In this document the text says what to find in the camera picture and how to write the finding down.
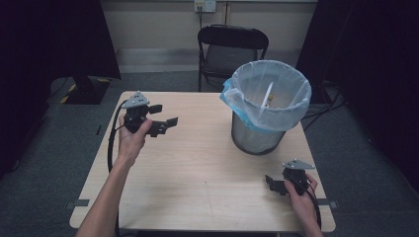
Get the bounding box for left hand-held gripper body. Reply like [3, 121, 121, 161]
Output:
[121, 91, 151, 134]

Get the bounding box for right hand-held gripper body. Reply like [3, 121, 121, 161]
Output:
[282, 158, 316, 196]

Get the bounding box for person's right hand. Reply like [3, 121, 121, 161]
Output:
[285, 173, 319, 220]

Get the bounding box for person's left hand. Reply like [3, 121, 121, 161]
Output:
[116, 115, 154, 167]

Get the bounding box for grey floor tape strip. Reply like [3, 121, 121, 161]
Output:
[316, 198, 340, 210]
[65, 198, 91, 211]

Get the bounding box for metal mesh trash can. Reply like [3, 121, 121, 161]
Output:
[230, 111, 287, 156]

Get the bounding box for black stand base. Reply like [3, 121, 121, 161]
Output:
[59, 73, 112, 106]

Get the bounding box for white plastic strip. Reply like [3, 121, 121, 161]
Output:
[260, 81, 275, 112]

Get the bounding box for black folding chair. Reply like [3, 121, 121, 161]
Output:
[197, 24, 270, 93]

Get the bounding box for black curtain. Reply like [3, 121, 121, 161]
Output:
[295, 0, 419, 194]
[0, 0, 122, 181]

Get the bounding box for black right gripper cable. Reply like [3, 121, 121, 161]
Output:
[305, 183, 323, 230]

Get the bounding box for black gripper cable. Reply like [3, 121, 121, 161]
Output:
[107, 99, 129, 237]
[305, 183, 323, 230]

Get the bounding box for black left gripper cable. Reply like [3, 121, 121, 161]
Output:
[107, 99, 129, 237]

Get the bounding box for black floor cables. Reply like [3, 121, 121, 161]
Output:
[299, 80, 348, 132]

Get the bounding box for white wall outlet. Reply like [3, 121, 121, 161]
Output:
[194, 0, 217, 14]

